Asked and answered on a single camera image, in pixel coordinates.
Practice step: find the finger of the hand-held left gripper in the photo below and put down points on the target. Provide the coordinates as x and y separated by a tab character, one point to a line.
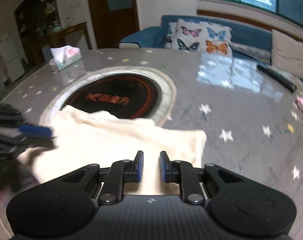
36	130
29	145

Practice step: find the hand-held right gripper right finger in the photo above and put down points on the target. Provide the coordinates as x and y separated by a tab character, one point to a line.
163	166

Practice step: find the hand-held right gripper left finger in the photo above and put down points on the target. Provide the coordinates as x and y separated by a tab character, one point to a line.
140	166

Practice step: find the cream hoodie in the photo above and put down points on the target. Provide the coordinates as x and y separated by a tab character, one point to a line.
104	140

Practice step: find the white refrigerator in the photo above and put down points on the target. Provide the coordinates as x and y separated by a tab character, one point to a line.
11	57

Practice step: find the tissue box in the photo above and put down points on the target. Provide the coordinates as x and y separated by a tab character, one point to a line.
64	58

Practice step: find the black round induction cooker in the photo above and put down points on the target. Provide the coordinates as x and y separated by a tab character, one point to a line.
116	92

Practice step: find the round induction hob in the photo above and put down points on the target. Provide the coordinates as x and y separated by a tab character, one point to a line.
166	87

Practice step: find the grey star patterned table cover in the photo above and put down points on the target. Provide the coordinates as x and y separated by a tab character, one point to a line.
241	150

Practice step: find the dark wooden sideboard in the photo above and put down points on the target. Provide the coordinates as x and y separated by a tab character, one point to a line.
71	37

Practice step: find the dark wooden shelf cabinet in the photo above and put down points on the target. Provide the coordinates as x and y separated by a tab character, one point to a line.
36	12

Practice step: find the dark wooden door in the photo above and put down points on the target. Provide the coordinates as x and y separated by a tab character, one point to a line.
114	25

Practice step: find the small butterfly print pillow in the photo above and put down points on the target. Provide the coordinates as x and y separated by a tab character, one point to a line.
170	35

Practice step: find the large butterfly print pillow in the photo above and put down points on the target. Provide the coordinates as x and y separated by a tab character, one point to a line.
201	37

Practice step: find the black remote control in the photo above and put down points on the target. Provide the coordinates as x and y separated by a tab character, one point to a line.
276	78

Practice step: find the blue sofa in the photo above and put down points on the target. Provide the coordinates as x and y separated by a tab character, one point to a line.
249	36

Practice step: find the beige pillow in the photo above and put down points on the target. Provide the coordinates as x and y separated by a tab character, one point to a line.
289	52

